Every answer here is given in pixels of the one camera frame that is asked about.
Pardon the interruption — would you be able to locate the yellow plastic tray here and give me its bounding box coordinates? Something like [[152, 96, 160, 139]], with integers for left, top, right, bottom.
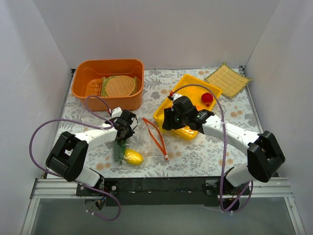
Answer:
[[153, 74, 222, 140]]

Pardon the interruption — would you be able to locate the yellow fake lemon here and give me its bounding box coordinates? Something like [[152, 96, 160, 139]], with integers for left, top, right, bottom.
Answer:
[[124, 149, 144, 165]]

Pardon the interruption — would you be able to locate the floral table cloth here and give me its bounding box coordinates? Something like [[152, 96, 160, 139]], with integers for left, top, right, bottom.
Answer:
[[48, 68, 271, 178]]

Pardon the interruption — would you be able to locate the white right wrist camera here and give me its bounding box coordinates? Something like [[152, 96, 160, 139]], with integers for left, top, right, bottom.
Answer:
[[168, 92, 182, 102]]

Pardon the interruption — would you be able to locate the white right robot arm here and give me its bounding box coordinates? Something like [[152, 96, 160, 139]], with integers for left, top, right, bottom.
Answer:
[[162, 94, 286, 195]]

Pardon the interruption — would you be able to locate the square yellow bamboo mat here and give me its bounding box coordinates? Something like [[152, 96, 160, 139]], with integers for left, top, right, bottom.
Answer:
[[205, 63, 252, 98]]

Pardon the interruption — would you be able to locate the green fake chili pepper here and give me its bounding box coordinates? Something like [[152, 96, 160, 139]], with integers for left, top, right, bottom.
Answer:
[[113, 140, 127, 165]]

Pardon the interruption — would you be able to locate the red fake apple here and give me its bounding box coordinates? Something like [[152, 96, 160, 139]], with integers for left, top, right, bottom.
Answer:
[[201, 93, 214, 107]]

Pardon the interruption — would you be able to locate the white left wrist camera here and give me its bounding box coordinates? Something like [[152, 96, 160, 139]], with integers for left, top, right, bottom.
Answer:
[[110, 107, 123, 118]]

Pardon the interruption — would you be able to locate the clear zip top bag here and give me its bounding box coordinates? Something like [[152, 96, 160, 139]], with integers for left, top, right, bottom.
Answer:
[[122, 118, 169, 166]]

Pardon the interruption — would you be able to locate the green edged woven mat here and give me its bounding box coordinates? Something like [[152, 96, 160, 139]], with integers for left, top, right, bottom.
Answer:
[[101, 75, 137, 96]]

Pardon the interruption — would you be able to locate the round woven bamboo tray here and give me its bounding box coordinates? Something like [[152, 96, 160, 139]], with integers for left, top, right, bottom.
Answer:
[[105, 75, 135, 97]]

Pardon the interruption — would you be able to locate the orange plastic tub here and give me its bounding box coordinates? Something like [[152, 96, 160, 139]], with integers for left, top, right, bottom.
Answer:
[[71, 59, 144, 111]]

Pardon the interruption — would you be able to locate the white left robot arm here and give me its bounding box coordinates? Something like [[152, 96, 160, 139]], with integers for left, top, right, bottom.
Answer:
[[45, 107, 137, 196]]

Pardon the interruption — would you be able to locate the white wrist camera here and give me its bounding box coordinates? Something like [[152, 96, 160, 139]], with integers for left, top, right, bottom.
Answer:
[[168, 92, 182, 102], [110, 107, 123, 118]]

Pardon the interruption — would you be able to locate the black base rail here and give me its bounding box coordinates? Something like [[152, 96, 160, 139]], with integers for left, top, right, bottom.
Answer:
[[75, 176, 242, 208]]

